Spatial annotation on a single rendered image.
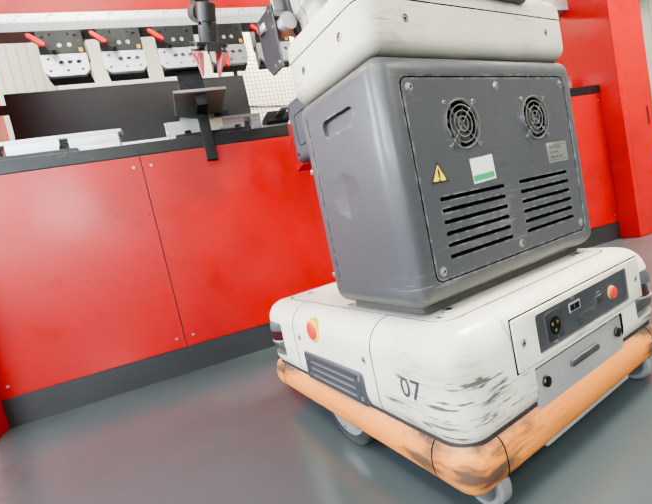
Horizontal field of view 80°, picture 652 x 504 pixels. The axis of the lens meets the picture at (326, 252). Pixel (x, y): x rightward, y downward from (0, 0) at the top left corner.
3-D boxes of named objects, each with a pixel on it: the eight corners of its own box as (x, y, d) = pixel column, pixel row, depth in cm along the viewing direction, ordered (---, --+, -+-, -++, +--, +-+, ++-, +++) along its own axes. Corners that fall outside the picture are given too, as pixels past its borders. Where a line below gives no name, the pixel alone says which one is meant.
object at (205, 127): (208, 154, 140) (194, 93, 138) (207, 162, 154) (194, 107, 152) (219, 153, 141) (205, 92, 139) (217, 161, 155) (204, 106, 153)
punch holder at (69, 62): (45, 77, 142) (32, 30, 140) (53, 86, 150) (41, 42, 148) (91, 73, 146) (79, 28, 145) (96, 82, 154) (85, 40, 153)
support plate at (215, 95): (173, 93, 134) (172, 90, 134) (176, 117, 159) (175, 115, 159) (226, 88, 140) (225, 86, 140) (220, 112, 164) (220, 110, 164)
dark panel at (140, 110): (28, 187, 186) (2, 94, 182) (30, 188, 188) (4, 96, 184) (260, 153, 222) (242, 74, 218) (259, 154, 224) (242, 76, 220)
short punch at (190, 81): (181, 95, 160) (175, 71, 159) (181, 96, 162) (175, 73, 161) (205, 92, 163) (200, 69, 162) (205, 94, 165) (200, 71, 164)
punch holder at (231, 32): (213, 64, 161) (203, 23, 159) (212, 73, 169) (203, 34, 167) (249, 62, 165) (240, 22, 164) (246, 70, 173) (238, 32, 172)
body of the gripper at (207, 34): (189, 47, 123) (186, 20, 119) (221, 49, 128) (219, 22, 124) (195, 48, 118) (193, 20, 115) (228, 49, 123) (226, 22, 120)
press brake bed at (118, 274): (8, 429, 131) (-65, 183, 123) (32, 405, 151) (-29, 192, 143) (622, 237, 225) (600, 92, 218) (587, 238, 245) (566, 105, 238)
